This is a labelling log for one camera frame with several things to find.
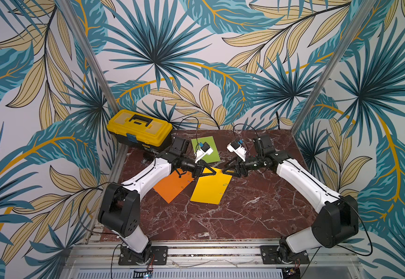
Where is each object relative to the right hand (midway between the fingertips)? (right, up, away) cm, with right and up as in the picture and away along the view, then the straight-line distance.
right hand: (225, 168), depth 76 cm
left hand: (-5, -3, -2) cm, 6 cm away
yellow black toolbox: (-43, +18, +19) cm, 50 cm away
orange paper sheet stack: (-28, -12, +16) cm, 35 cm away
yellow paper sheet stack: (-6, -9, +1) cm, 11 cm away
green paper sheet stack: (-3, +4, +29) cm, 30 cm away
